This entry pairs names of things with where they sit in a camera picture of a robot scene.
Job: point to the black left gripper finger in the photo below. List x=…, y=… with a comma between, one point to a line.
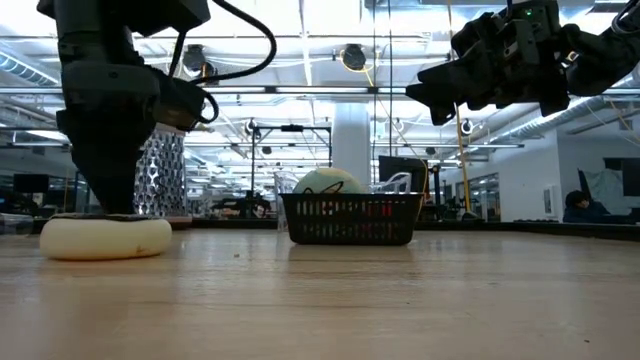
x=112, y=180

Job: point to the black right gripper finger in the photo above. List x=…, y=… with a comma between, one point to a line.
x=435, y=85
x=442, y=114

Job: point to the chocolate frosted toy donut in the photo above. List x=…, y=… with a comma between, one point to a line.
x=100, y=240

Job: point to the blue frosted toy donut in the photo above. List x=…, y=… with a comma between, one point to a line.
x=325, y=181

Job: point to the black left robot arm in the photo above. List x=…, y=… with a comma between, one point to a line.
x=100, y=30

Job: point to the metal box grater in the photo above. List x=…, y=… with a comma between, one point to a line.
x=160, y=175

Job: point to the black computer monitor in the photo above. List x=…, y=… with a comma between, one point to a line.
x=400, y=170

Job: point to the black screen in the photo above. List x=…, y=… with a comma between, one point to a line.
x=30, y=182
x=630, y=177

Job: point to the white building column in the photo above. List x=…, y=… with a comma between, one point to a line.
x=350, y=140

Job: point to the clear plastic object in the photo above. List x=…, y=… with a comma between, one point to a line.
x=15, y=225

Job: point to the black plastic basket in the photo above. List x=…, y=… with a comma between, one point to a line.
x=350, y=198

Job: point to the long ceiling light strip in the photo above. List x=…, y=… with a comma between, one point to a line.
x=300, y=90

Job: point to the grey cloth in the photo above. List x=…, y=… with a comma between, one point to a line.
x=610, y=187

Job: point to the person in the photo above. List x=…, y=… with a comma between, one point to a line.
x=582, y=212

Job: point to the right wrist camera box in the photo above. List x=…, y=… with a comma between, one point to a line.
x=530, y=22

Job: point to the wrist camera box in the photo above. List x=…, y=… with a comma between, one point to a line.
x=530, y=22
x=180, y=102

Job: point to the silver ventilation duct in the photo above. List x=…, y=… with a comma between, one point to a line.
x=545, y=120

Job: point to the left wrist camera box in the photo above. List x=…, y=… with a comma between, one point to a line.
x=180, y=102

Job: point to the black stand frame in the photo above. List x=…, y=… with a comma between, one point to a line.
x=253, y=160

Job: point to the black table frame rail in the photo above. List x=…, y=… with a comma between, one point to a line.
x=550, y=229

